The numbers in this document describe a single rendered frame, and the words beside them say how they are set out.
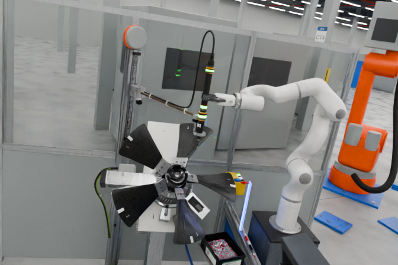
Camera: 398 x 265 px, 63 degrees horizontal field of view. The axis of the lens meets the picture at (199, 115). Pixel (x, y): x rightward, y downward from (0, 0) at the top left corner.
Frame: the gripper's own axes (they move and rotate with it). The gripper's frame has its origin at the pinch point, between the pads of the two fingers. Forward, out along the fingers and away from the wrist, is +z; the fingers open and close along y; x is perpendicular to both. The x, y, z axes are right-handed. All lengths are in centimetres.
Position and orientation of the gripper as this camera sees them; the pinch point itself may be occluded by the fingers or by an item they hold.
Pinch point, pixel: (205, 96)
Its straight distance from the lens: 171.1
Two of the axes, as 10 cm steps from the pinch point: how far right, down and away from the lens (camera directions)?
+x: 1.6, -9.6, -2.5
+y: -1.5, -2.7, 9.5
